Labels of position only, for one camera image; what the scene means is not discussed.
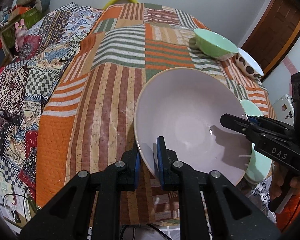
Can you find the white sliding wardrobe door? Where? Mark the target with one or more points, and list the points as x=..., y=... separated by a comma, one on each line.
x=285, y=80

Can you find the white printed cloth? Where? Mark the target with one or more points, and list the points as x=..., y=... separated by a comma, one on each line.
x=258, y=195

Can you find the white spotted bowl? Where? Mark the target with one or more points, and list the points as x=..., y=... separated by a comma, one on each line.
x=247, y=60

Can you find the orange striped patchwork blanket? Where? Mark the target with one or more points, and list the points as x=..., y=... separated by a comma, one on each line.
x=102, y=92

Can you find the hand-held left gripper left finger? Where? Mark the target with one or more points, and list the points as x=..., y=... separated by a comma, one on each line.
x=137, y=172

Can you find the green cardboard box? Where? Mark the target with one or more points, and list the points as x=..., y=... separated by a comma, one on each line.
x=22, y=22

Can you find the person's orange clothing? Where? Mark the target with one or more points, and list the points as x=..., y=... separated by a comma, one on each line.
x=295, y=212

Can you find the white appliance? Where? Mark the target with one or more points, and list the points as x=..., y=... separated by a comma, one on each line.
x=285, y=105

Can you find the pink rabbit toy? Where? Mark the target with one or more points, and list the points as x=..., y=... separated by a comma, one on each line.
x=20, y=35

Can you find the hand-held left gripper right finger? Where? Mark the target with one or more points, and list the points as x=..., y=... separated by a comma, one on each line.
x=161, y=160

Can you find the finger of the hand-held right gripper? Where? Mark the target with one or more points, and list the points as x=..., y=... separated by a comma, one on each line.
x=237, y=125
x=275, y=128

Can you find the pile of toys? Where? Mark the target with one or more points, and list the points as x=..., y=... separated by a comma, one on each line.
x=6, y=12

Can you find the mint green plate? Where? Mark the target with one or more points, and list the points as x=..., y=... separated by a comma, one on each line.
x=260, y=166

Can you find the mint green bowl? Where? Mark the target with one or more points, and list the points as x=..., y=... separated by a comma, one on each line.
x=215, y=42

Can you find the brown wooden door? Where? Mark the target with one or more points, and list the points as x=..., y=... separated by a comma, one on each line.
x=275, y=35

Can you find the patterned checkered quilt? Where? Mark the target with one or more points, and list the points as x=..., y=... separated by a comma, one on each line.
x=40, y=55

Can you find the pink bowl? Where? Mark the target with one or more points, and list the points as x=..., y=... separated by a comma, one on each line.
x=185, y=110

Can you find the person's right hand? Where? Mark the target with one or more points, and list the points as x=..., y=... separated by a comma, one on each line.
x=276, y=182

